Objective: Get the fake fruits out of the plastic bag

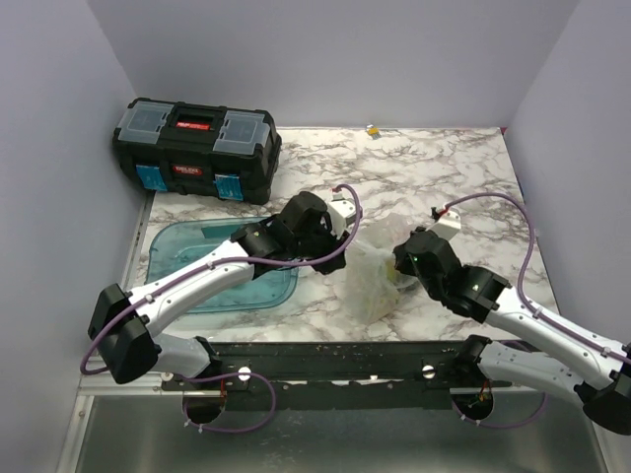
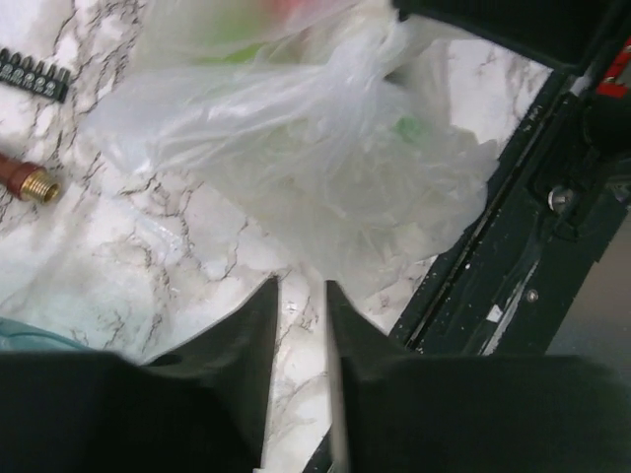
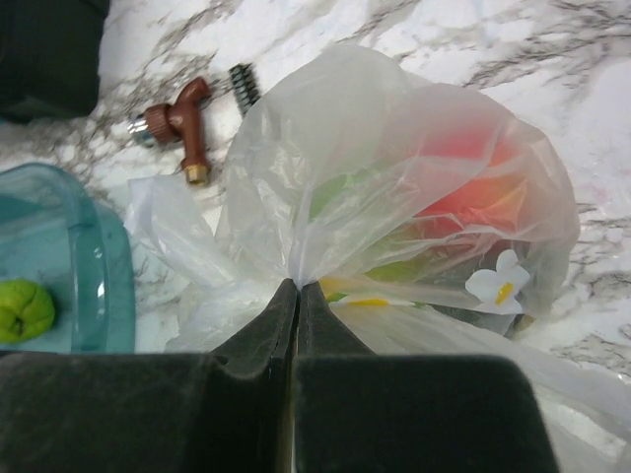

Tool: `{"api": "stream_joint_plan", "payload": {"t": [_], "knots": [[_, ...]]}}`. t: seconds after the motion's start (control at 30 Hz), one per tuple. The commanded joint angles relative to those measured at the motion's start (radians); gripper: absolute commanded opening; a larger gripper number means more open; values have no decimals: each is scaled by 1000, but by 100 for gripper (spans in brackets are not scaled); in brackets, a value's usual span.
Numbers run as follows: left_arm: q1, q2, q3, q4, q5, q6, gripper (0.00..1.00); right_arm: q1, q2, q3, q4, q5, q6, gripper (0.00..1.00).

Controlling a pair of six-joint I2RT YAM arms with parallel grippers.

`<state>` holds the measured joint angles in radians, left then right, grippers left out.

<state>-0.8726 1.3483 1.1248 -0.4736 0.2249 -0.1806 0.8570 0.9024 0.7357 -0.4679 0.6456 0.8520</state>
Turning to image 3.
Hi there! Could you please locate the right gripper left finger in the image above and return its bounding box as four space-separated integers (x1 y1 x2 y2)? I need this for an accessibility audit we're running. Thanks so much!
1 281 299 472

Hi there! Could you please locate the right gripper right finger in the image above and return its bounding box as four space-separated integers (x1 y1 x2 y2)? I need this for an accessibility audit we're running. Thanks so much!
293 284 558 472

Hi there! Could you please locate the translucent white plastic bag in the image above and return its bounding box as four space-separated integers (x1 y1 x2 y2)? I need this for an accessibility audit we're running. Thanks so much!
124 44 630 472

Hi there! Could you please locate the white fake flower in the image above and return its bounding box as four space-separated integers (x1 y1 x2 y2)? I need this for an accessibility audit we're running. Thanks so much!
465 249 529 315

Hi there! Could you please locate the green fake fruit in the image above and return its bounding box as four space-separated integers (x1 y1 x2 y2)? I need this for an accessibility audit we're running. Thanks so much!
1 279 55 343

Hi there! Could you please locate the red fake fruit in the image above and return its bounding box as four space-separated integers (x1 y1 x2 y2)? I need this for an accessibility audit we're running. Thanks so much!
415 118 528 238

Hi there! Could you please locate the teal transparent plastic tray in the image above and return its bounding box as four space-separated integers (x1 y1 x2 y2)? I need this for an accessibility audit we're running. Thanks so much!
1 164 136 354

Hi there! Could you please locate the black screwdriver bit holder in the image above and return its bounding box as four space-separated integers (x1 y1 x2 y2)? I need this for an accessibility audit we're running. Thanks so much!
229 63 260 117

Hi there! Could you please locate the black plastic toolbox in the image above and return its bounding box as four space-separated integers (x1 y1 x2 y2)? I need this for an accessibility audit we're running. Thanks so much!
1 0 110 123

